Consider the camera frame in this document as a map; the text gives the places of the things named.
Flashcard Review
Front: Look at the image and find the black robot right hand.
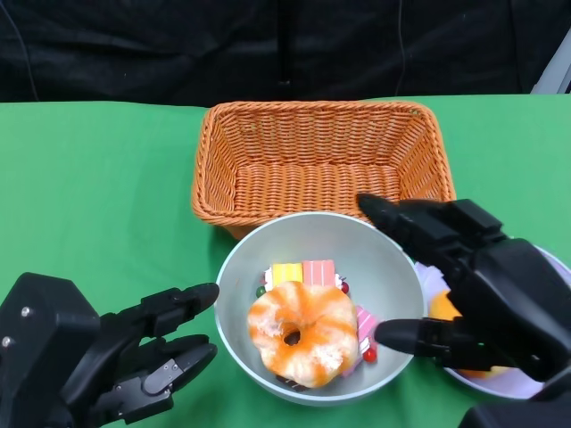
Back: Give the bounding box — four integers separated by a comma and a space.
356, 193, 571, 383

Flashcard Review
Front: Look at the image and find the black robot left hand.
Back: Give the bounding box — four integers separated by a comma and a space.
62, 283, 220, 428

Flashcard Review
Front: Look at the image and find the plain golden bagel bread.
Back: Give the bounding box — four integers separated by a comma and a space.
426, 289, 512, 381

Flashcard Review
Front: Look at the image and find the pink layered cake slice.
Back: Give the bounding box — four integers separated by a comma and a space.
342, 305, 381, 379

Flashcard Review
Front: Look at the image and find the yellow layered cake slice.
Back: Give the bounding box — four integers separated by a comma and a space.
270, 262, 305, 286

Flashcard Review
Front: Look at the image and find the orange white striped bread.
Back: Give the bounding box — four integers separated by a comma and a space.
247, 280, 360, 388

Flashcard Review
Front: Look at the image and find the salmon layered cake slice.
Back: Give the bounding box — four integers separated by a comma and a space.
302, 259, 336, 287

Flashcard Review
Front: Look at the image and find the pale grey-green bowl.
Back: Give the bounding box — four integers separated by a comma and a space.
213, 212, 425, 407

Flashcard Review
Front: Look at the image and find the lavender plate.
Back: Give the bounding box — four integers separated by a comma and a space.
414, 244, 571, 400

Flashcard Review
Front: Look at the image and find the orange wicker basket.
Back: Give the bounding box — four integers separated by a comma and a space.
191, 101, 457, 240

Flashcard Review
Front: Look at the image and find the green table cloth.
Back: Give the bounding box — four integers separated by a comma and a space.
0, 93, 571, 428

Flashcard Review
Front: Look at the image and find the white board panel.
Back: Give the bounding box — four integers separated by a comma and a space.
529, 39, 571, 95

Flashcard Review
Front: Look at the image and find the black backdrop cloth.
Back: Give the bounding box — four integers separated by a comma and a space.
0, 0, 571, 108

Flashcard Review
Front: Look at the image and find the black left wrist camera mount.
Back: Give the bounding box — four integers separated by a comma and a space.
0, 271, 102, 428

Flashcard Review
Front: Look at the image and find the thin black hanging cable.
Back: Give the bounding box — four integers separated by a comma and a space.
395, 0, 410, 98
0, 0, 41, 103

